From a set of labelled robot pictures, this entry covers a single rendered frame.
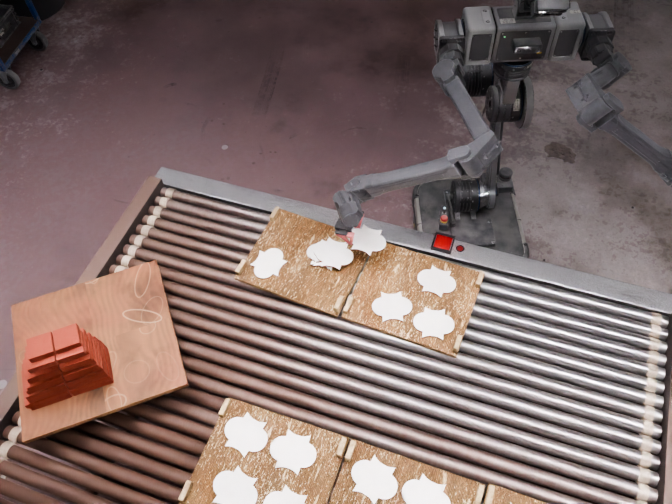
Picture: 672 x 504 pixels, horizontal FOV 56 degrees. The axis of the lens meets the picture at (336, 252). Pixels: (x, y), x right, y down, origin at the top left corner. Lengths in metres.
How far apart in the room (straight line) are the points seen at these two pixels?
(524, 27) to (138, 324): 1.62
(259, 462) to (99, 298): 0.78
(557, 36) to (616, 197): 1.75
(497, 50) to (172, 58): 2.96
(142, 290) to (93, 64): 2.96
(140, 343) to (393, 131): 2.43
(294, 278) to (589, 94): 1.13
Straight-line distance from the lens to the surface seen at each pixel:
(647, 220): 3.91
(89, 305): 2.28
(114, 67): 4.90
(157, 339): 2.13
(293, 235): 2.38
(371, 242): 2.20
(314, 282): 2.26
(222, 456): 2.04
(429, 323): 2.17
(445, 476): 1.99
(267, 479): 1.99
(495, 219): 3.35
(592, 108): 1.96
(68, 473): 2.19
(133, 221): 2.56
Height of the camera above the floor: 2.84
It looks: 55 degrees down
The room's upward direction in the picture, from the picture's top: 4 degrees counter-clockwise
